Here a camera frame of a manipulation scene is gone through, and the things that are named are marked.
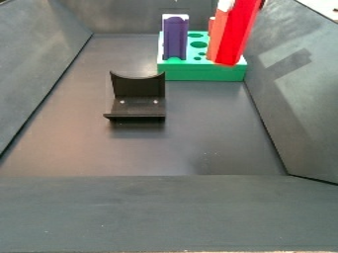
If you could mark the green shape board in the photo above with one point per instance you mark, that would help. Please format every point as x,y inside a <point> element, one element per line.
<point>196,68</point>

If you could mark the black curved bracket holder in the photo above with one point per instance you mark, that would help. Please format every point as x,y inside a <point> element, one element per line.
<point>139,97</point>

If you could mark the purple tall peg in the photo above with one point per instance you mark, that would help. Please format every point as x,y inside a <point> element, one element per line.
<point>175,26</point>

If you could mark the red hexagon peg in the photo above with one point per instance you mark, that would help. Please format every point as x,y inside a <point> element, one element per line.
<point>231,26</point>

